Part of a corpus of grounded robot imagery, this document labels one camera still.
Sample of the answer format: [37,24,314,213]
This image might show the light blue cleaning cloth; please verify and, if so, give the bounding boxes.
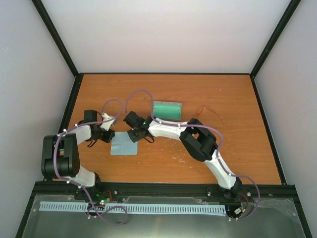
[110,132,138,156]

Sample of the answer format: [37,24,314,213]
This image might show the grey leather glasses case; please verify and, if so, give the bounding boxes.
[153,101,182,120]

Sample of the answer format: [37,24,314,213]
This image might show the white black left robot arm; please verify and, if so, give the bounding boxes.
[41,110,116,200]

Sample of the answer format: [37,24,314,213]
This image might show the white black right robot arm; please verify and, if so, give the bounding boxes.
[123,111,242,200]

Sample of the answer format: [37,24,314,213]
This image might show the metal front plate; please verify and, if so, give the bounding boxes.
[23,195,305,238]

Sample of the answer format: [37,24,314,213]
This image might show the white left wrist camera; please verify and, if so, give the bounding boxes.
[100,113,116,131]

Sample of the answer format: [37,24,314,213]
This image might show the red thin-frame sunglasses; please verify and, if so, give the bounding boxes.
[195,105,224,126]

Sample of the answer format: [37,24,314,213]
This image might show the black aluminium frame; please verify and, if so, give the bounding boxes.
[14,0,313,238]

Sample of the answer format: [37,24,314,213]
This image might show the light blue slotted cable duct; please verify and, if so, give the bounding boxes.
[39,201,226,216]

